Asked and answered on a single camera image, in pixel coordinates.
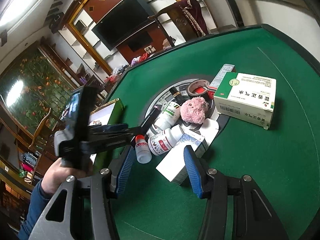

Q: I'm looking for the person's left hand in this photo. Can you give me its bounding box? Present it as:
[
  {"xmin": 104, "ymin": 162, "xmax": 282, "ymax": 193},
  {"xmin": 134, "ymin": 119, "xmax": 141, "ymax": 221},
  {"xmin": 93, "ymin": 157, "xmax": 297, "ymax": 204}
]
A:
[{"xmin": 41, "ymin": 158, "xmax": 93, "ymax": 197}]

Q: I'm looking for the grey red narrow box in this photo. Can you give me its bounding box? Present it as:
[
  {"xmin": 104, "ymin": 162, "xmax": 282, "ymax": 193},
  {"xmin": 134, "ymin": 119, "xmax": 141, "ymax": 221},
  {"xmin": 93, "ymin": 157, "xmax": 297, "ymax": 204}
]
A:
[{"xmin": 208, "ymin": 64, "xmax": 235, "ymax": 91}]

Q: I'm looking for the blue white medicine box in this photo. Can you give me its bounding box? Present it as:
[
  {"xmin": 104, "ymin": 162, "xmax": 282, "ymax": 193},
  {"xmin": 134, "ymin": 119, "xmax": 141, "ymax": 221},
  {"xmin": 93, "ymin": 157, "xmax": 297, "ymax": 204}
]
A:
[{"xmin": 155, "ymin": 129, "xmax": 209, "ymax": 185}]

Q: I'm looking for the large green white medicine box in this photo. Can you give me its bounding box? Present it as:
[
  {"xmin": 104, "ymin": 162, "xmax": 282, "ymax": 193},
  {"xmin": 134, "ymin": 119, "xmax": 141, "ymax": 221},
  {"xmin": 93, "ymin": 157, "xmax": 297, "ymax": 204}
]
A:
[{"xmin": 214, "ymin": 72, "xmax": 277, "ymax": 129}]

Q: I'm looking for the gold rimmed white storage box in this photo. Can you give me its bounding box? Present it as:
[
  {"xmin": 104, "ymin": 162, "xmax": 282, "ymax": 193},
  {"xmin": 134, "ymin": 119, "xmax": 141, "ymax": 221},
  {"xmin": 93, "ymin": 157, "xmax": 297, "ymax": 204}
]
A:
[{"xmin": 89, "ymin": 98, "xmax": 124, "ymax": 172}]

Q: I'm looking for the person's blue sleeved left forearm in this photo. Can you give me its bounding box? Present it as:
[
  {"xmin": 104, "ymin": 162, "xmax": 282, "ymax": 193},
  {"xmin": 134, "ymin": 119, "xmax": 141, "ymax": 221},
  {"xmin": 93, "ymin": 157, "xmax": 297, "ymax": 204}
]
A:
[{"xmin": 18, "ymin": 179, "xmax": 52, "ymax": 240}]

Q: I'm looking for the floral wall mural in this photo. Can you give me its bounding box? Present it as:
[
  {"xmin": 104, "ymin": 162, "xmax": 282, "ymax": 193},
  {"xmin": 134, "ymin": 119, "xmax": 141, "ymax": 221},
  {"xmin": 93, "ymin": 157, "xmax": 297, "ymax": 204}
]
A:
[{"xmin": 1, "ymin": 48, "xmax": 74, "ymax": 134}]

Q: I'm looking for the black flat screen television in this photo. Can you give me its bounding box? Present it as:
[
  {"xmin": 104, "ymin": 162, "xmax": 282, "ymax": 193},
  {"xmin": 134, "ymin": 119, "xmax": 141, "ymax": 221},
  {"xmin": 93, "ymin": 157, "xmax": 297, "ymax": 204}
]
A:
[{"xmin": 92, "ymin": 0, "xmax": 154, "ymax": 50}]

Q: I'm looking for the pink fluffy plush toy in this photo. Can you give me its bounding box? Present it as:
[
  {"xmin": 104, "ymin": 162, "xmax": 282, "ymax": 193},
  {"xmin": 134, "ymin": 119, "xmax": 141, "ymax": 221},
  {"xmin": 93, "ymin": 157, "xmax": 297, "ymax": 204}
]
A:
[{"xmin": 180, "ymin": 96, "xmax": 209, "ymax": 124}]

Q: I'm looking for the wooden wall shelving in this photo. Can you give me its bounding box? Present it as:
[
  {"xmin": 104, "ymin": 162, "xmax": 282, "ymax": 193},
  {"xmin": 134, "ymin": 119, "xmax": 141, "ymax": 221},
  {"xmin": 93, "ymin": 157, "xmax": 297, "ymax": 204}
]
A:
[{"xmin": 49, "ymin": 0, "xmax": 116, "ymax": 83}]

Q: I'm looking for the round mahjong table control panel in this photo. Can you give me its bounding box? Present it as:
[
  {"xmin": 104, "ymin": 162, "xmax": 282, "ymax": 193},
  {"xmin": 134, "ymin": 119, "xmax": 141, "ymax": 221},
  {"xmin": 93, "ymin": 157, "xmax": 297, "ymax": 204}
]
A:
[{"xmin": 146, "ymin": 79, "xmax": 229, "ymax": 155}]

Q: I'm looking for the wooden chair with red cloth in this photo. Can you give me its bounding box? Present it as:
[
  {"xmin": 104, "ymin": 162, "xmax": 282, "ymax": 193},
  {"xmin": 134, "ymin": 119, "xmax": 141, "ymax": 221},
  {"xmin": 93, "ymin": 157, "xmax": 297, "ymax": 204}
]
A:
[{"xmin": 148, "ymin": 0, "xmax": 209, "ymax": 47}]

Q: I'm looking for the small white bottle red cap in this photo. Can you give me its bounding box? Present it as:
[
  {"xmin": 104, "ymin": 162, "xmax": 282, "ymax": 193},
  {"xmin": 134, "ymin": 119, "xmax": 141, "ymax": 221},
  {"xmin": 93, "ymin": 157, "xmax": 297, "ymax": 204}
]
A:
[{"xmin": 135, "ymin": 135, "xmax": 152, "ymax": 164}]

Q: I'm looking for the red brown tv cabinet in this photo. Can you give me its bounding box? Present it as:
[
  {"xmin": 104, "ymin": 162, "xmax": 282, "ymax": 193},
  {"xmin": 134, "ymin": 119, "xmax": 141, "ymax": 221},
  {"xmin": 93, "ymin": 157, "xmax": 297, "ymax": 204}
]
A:
[{"xmin": 116, "ymin": 23, "xmax": 166, "ymax": 63}]

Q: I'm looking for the wooden armchair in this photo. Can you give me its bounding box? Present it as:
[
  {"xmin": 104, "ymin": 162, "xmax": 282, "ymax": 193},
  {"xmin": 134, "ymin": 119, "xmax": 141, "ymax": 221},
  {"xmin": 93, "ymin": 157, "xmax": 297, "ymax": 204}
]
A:
[{"xmin": 28, "ymin": 108, "xmax": 64, "ymax": 155}]

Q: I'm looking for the white bottle green label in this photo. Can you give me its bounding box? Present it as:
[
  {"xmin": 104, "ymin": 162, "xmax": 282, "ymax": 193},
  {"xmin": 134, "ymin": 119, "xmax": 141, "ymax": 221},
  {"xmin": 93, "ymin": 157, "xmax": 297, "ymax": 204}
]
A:
[{"xmin": 154, "ymin": 101, "xmax": 181, "ymax": 130}]

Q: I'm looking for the white bottle red label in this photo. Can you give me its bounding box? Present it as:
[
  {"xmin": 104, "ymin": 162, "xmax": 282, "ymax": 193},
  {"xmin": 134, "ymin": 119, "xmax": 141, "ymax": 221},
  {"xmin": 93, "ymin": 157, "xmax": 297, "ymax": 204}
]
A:
[{"xmin": 148, "ymin": 125, "xmax": 184, "ymax": 155}]

